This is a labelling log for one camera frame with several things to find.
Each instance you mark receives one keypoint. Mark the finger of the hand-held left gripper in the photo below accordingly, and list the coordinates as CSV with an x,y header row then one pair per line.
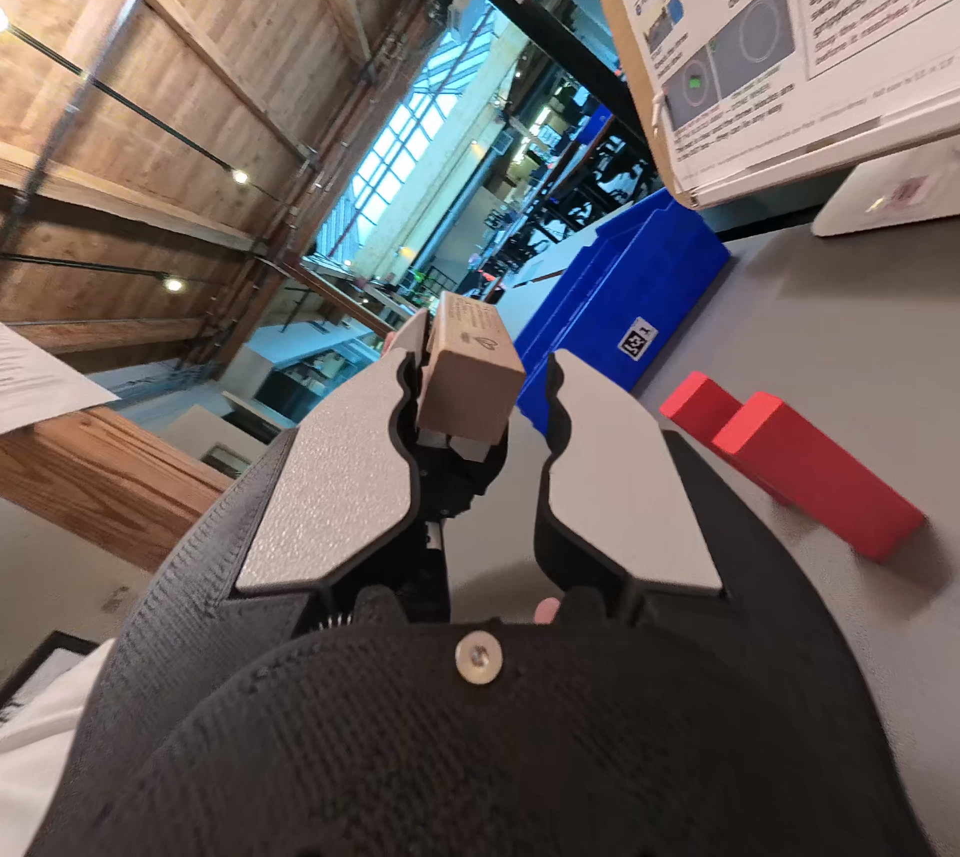
x,y
471,448
412,336

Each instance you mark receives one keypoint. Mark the person's right hand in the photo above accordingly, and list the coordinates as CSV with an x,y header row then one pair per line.
x,y
547,611

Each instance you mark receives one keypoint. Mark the white paper sheet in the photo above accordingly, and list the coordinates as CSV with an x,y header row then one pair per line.
x,y
37,377

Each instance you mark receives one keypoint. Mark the wooden document stand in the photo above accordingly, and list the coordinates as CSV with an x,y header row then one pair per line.
x,y
855,193

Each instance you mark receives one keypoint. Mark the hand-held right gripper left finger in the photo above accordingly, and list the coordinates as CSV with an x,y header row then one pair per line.
x,y
330,489

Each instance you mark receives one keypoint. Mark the printed instruction sheet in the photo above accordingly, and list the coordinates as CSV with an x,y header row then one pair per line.
x,y
825,47

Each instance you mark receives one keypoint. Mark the tagged blue storage bin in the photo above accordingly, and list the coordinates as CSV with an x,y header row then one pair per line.
x,y
637,257

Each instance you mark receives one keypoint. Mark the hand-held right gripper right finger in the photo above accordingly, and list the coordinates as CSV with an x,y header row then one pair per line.
x,y
630,489

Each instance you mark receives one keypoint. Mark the person's left hand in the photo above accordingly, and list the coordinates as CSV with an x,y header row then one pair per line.
x,y
388,345

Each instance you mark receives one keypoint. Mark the wooden beam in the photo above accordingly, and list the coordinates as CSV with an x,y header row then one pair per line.
x,y
112,482

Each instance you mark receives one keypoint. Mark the round ceiling light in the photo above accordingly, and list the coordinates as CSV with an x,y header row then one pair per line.
x,y
240,176
174,284

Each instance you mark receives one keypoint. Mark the red rectangular wooden block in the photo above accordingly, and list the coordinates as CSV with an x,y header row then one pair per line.
x,y
694,399
825,489

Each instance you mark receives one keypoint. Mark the natural wood arch block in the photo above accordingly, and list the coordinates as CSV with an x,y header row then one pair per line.
x,y
472,384

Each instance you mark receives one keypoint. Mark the person's white clothing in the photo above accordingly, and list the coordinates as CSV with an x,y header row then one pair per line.
x,y
30,782

